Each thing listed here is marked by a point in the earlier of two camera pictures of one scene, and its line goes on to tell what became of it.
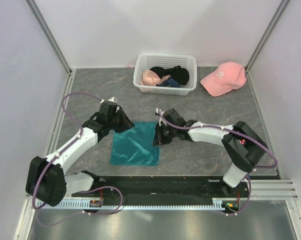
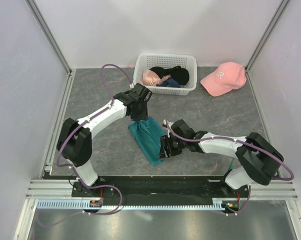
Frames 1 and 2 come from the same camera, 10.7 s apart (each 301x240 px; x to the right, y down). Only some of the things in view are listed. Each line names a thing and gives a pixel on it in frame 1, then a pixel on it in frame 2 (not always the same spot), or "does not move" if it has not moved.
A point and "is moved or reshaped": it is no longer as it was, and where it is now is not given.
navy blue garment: (170, 82) does not move
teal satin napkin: (134, 146) is moved or reshaped
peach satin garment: (150, 78) does not move
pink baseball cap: (229, 76) does not move
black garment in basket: (180, 74) does not move
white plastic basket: (167, 74) does not move
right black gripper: (159, 139) → (165, 141)
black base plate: (161, 187) does not move
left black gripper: (126, 122) → (144, 114)
